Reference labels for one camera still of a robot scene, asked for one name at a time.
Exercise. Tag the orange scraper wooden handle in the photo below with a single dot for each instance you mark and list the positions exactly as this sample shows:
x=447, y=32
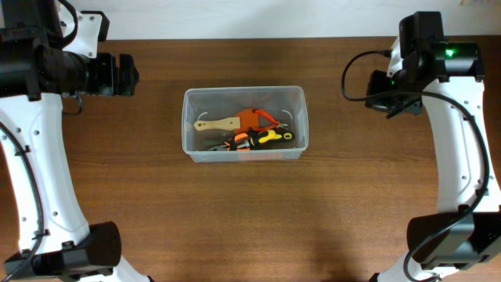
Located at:
x=241, y=122

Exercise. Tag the yellow black screwdriver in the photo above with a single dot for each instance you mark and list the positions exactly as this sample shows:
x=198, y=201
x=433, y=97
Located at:
x=254, y=140

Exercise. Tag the red handled wire cutters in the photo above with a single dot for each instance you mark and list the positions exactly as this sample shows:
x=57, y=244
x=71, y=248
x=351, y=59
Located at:
x=274, y=124

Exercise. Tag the clear plastic container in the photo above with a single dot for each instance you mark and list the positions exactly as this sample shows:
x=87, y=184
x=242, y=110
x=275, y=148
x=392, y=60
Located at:
x=287, y=104

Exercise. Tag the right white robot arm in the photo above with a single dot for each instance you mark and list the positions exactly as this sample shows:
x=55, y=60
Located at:
x=445, y=79

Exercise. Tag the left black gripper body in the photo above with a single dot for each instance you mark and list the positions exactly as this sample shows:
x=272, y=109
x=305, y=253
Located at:
x=108, y=74

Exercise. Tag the orange black needle-nose pliers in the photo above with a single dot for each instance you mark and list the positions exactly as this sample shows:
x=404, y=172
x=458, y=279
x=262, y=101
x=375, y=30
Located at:
x=231, y=143

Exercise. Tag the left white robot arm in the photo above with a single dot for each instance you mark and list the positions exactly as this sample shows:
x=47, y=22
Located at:
x=49, y=53

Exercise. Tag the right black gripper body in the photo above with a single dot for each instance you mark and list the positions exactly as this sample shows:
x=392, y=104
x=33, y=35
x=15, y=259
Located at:
x=379, y=92

